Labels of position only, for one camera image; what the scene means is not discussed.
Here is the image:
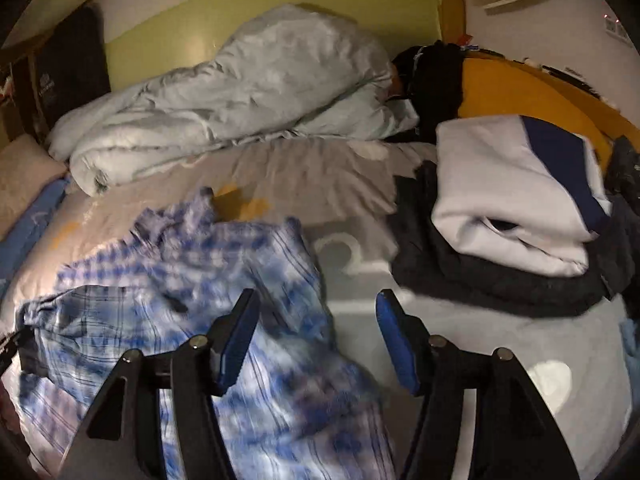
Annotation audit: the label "beige pillow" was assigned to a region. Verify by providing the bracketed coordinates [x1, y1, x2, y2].
[0, 132, 68, 241]

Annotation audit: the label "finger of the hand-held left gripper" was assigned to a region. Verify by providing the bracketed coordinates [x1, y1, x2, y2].
[0, 330, 31, 376]

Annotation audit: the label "blue plaid shirt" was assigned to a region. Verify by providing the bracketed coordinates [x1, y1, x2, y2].
[15, 187, 396, 480]

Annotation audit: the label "dark cloth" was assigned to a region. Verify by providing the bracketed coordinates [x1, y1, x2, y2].
[390, 42, 468, 141]

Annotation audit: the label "wooden bed frame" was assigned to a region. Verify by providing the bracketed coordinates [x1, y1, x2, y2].
[437, 0, 640, 161]

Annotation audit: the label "white and navy sweatshirt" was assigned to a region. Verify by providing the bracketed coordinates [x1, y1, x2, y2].
[431, 115, 613, 278]

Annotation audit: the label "dark jeans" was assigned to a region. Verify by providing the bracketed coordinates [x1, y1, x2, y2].
[607, 135, 640, 203]

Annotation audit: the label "blue pillow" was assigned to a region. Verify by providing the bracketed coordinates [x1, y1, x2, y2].
[0, 177, 71, 301]

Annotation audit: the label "light grey duvet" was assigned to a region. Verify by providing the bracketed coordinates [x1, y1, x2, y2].
[47, 4, 421, 197]

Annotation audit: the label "light blue sweater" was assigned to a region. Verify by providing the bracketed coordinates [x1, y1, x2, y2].
[619, 317, 640, 366]

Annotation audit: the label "grey printed bed sheet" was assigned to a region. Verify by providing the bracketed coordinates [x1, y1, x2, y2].
[0, 137, 636, 480]

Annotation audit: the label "dark grey garment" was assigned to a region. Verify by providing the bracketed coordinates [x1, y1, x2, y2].
[597, 195, 640, 301]

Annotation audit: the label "black hanging bag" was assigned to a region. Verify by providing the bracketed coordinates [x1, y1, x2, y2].
[30, 5, 112, 131]

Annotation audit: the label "black puffer jacket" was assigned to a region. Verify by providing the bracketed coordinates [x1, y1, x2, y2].
[390, 160, 626, 318]

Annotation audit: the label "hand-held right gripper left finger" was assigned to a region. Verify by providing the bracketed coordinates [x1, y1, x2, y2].
[59, 288, 261, 480]

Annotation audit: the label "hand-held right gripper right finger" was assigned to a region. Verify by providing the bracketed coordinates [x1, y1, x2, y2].
[376, 289, 581, 480]

